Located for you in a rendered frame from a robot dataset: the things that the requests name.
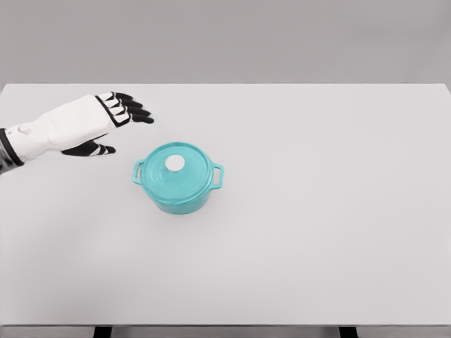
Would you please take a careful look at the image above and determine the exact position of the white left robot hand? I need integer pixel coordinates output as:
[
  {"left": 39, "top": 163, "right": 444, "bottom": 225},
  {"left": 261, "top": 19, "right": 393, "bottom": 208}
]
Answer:
[{"left": 47, "top": 92, "right": 155, "bottom": 158}]

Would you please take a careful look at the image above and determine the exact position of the teal pot lid white knob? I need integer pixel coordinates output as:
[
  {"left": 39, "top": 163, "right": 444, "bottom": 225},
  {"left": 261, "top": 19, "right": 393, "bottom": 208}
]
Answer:
[{"left": 141, "top": 142, "right": 213, "bottom": 204}]

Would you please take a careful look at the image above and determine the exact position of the teal two-handled pot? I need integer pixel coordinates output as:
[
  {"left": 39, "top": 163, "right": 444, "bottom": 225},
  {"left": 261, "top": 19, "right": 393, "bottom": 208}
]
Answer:
[{"left": 132, "top": 147, "right": 225, "bottom": 215}]

